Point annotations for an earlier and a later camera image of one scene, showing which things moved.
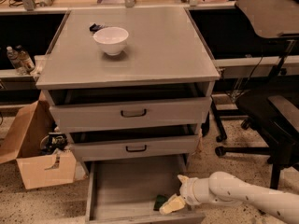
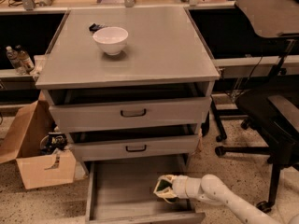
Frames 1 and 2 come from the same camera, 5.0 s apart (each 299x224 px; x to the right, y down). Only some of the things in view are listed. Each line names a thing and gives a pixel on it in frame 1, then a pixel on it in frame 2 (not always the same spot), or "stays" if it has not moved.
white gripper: x=188 y=190 to x=179 y=186
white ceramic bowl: x=111 y=39 stays
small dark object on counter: x=94 y=27 stays
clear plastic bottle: x=16 y=61 stays
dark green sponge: x=160 y=201 to x=163 y=184
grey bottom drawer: x=124 y=192 stays
